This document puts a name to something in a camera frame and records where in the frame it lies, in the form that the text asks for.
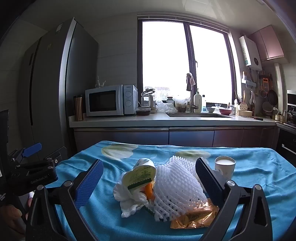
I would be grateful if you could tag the blue floral tablecloth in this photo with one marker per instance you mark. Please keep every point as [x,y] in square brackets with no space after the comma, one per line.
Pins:
[115,222]

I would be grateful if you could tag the hanging black frying pan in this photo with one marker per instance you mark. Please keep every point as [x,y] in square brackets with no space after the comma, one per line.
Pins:
[272,97]

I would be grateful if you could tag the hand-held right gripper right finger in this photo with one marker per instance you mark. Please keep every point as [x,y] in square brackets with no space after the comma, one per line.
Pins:
[208,183]

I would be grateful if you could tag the metal kitchen faucet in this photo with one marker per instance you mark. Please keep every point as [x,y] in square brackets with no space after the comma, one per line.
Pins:
[192,104]

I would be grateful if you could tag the white figurine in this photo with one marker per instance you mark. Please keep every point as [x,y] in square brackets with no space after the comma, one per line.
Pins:
[100,83]

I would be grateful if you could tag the cream oval dish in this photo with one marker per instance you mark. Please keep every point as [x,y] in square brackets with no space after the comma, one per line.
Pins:
[245,113]

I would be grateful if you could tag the white dotted paper cup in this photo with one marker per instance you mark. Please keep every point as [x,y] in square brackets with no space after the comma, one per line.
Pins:
[224,169]

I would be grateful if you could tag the white foam fruit net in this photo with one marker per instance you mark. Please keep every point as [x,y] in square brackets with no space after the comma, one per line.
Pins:
[180,185]

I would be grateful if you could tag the white water heater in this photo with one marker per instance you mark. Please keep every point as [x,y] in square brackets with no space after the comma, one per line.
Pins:
[251,53]

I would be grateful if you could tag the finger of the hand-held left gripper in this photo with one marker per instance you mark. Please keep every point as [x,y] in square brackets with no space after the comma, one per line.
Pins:
[32,149]
[55,156]

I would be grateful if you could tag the white slotted spoon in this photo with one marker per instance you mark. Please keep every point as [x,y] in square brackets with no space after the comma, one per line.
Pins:
[243,106]

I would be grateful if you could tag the grey refrigerator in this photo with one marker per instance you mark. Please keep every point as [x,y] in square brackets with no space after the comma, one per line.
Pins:
[57,92]

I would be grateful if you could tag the built-in oven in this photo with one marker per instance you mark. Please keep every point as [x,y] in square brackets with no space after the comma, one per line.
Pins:
[286,143]

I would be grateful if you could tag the small clear bottle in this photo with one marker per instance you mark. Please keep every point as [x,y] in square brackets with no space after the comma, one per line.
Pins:
[204,103]

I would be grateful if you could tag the white soap pump bottle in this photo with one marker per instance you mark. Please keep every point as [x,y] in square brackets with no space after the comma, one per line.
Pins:
[197,100]

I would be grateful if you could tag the crushed patterned paper cup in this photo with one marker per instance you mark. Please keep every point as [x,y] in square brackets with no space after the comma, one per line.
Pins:
[138,173]

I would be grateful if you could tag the glass electric kettle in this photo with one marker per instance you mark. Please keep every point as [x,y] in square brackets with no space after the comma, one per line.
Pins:
[148,99]

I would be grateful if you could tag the pink wall cabinet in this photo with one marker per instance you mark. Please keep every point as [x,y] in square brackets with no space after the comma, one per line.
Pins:
[268,42]

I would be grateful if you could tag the brown metal tumbler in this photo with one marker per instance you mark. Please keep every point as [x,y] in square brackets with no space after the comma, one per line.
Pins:
[78,109]

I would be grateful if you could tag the kitchen sink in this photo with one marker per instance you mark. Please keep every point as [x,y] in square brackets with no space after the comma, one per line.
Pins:
[198,115]

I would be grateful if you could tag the metal pot on stove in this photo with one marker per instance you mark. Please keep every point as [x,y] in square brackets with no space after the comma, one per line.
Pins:
[291,115]

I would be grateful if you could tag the green serrated wrapper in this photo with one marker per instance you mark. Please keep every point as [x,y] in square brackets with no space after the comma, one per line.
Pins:
[138,184]

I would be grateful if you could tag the gold foil snack wrapper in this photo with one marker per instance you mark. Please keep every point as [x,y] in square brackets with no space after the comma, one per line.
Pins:
[196,217]

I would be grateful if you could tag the white bowl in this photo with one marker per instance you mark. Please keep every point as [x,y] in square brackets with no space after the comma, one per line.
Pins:
[210,109]

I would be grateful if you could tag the dark framed window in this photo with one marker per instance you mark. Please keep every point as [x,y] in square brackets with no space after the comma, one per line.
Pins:
[187,58]

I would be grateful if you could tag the kitchen counter cabinet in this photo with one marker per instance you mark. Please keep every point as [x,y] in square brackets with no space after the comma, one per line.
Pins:
[143,136]

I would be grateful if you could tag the orange peel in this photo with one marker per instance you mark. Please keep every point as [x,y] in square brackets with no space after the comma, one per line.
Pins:
[149,191]

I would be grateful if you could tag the glass jar with dark lid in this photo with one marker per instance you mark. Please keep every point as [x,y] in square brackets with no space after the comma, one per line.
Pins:
[170,100]

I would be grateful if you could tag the white tissue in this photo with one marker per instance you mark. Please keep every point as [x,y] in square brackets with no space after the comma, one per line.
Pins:
[127,201]

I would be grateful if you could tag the person's left hand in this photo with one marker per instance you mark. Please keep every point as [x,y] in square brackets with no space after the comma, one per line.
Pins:
[10,214]

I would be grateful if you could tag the rag on faucet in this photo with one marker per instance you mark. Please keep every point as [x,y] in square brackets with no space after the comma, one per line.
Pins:
[189,80]

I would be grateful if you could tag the white microwave oven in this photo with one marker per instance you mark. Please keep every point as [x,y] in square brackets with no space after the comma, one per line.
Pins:
[104,100]

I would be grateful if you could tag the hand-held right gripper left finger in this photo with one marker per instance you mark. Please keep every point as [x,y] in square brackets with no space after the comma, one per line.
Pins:
[89,185]

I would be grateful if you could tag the clear plastic bag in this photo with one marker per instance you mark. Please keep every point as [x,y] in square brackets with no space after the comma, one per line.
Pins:
[165,107]

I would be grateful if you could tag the plastic food container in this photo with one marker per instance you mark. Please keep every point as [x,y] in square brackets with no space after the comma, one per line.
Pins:
[180,106]

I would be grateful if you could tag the dark bowl with red rim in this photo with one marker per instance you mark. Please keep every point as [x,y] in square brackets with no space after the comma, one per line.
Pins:
[143,112]

